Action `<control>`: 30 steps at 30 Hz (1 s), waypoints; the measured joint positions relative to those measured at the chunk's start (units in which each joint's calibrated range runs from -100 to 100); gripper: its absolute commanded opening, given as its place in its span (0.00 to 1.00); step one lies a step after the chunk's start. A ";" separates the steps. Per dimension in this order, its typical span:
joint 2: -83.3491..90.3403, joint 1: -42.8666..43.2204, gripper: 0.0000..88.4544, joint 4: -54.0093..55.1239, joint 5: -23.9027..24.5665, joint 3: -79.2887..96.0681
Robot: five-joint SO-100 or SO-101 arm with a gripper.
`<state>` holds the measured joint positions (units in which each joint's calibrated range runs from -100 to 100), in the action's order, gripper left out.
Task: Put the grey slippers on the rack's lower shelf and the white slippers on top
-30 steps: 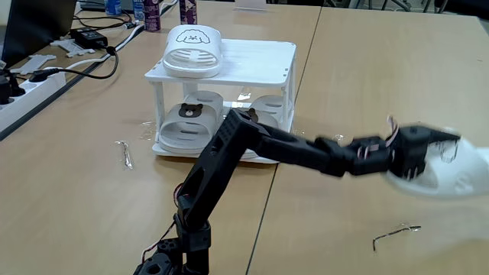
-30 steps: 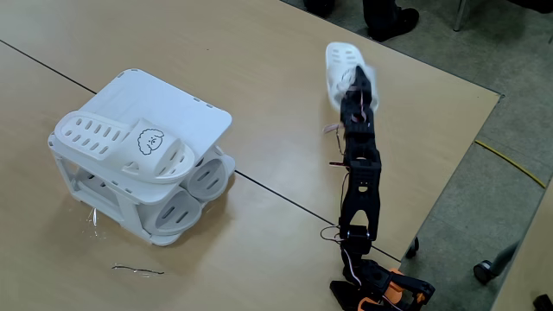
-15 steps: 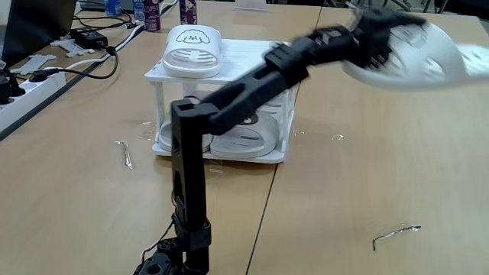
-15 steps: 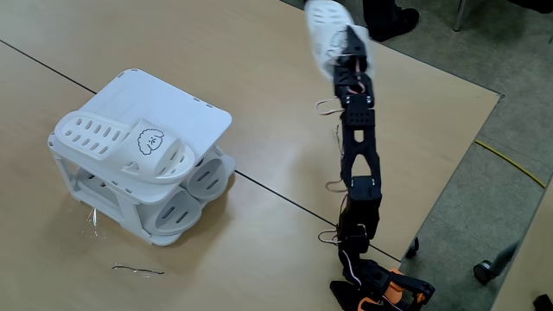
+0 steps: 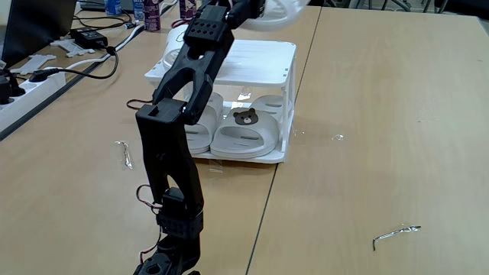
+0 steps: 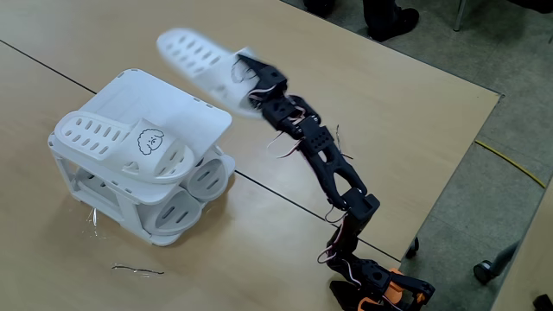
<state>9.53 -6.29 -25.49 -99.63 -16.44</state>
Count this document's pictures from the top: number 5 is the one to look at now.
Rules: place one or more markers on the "white dog slipper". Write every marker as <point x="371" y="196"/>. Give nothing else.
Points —
<point x="282" y="15"/>
<point x="173" y="46"/>

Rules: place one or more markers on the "grey bear slipper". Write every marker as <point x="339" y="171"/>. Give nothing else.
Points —
<point x="202" y="133"/>
<point x="264" y="126"/>

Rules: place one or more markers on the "white two-shelf shoe rack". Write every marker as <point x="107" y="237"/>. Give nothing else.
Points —
<point x="260" y="61"/>

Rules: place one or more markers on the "purple drink can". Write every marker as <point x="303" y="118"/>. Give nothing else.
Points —
<point x="187" y="8"/>
<point x="152" y="15"/>

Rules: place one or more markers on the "blue drink can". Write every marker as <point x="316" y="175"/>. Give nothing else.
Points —
<point x="112" y="7"/>
<point x="138" y="9"/>

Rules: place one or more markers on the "chair base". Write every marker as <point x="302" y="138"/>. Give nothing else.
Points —
<point x="397" y="4"/>

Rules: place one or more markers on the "black power adapter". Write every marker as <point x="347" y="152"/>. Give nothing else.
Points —
<point x="88" y="37"/>

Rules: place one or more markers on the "white flat plastic part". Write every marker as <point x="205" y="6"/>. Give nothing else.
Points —
<point x="70" y="46"/>
<point x="32" y="63"/>

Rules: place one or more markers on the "black laptop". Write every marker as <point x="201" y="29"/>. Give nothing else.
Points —
<point x="38" y="26"/>

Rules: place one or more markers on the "white power strip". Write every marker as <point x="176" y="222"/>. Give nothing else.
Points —
<point x="34" y="93"/>

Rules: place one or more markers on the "black power plug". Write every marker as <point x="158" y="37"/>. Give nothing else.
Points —
<point x="7" y="89"/>

